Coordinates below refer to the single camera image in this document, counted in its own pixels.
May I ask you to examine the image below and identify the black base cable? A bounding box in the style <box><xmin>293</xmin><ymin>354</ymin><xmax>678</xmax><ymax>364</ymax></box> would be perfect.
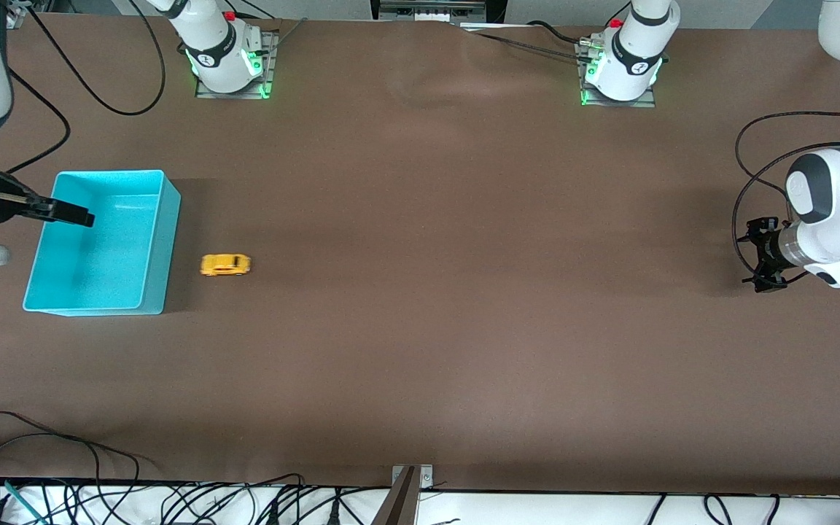
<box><xmin>464</xmin><ymin>28</ymin><xmax>592</xmax><ymax>63</ymax></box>

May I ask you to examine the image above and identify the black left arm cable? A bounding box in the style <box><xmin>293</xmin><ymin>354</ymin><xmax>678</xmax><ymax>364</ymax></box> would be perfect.
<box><xmin>731</xmin><ymin>0</ymin><xmax>840</xmax><ymax>287</ymax></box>

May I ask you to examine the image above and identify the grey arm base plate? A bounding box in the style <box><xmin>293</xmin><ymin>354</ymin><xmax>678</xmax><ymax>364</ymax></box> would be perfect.
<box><xmin>577</xmin><ymin>40</ymin><xmax>658</xmax><ymax>109</ymax></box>
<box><xmin>195</xmin><ymin>29</ymin><xmax>280</xmax><ymax>101</ymax></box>

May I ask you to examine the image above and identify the turquoise plastic bin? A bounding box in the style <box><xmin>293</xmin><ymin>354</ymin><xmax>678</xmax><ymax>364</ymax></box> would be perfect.
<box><xmin>23</xmin><ymin>169</ymin><xmax>182</xmax><ymax>317</ymax></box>

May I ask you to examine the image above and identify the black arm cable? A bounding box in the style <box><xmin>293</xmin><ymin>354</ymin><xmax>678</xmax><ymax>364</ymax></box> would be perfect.
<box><xmin>4</xmin><ymin>0</ymin><xmax>167</xmax><ymax>174</ymax></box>
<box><xmin>731</xmin><ymin>0</ymin><xmax>840</xmax><ymax>287</ymax></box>

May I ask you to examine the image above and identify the grey metal bar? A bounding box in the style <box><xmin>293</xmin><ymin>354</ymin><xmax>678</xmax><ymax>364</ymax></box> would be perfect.
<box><xmin>370</xmin><ymin>467</ymin><xmax>421</xmax><ymax>525</ymax></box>

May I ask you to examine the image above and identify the grey power strip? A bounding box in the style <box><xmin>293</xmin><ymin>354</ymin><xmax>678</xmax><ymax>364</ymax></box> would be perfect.
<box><xmin>373</xmin><ymin>0</ymin><xmax>505</xmax><ymax>24</ymax></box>

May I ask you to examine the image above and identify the teal thin stick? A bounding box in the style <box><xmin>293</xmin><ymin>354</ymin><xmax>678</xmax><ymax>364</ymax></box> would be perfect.
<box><xmin>3</xmin><ymin>480</ymin><xmax>49</xmax><ymax>525</ymax></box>

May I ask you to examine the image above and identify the yellow toy beetle car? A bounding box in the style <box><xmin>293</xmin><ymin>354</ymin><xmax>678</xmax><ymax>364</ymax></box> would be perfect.
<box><xmin>200</xmin><ymin>253</ymin><xmax>252</xmax><ymax>278</ymax></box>

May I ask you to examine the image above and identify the brown table mat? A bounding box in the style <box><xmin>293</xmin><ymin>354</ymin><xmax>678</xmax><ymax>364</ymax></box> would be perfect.
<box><xmin>0</xmin><ymin>11</ymin><xmax>840</xmax><ymax>498</ymax></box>

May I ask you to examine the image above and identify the silver mounting plate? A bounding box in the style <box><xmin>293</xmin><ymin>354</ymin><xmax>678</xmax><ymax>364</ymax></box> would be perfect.
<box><xmin>391</xmin><ymin>464</ymin><xmax>435</xmax><ymax>489</ymax></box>

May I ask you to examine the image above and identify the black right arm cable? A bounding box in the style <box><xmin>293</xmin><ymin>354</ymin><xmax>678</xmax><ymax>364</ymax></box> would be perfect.
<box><xmin>4</xmin><ymin>0</ymin><xmax>167</xmax><ymax>174</ymax></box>

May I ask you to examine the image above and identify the grey base cable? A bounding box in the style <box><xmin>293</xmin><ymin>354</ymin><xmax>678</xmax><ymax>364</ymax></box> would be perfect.
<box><xmin>263</xmin><ymin>16</ymin><xmax>309</xmax><ymax>53</ymax></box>

